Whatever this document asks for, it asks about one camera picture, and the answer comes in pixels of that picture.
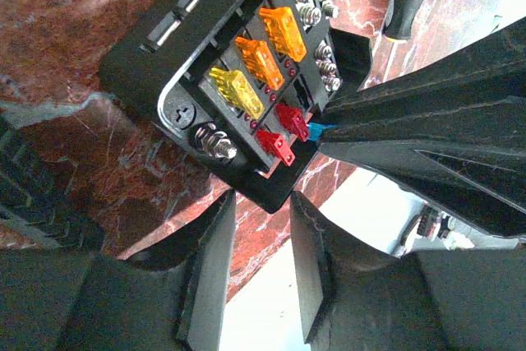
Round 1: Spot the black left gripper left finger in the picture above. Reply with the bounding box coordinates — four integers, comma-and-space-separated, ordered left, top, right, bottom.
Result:
1, 190, 236, 350

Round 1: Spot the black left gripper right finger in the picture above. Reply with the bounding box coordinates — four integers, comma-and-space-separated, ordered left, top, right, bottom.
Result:
290, 192, 525, 350

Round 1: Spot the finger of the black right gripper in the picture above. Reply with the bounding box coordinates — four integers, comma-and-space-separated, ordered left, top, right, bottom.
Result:
317, 124, 525, 238
322, 19, 525, 126

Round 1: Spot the blue blade fuse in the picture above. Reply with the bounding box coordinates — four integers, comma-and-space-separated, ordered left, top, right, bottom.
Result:
307, 122, 336, 142

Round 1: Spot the orange blade fuse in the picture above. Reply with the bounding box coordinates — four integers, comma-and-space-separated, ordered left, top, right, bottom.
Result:
259, 7, 307, 62
235, 36, 284, 90

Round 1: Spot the black fuse box base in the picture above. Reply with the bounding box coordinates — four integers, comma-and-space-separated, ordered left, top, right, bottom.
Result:
99, 0, 372, 213

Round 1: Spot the red blade fuse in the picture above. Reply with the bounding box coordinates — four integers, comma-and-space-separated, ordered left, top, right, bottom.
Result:
275, 103, 310, 142

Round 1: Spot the red fuse in box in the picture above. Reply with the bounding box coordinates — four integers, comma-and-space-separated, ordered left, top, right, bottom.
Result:
256, 129, 295, 166

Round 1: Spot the yellow fuse in box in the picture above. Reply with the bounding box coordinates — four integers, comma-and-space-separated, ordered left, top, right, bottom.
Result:
209, 67, 265, 120

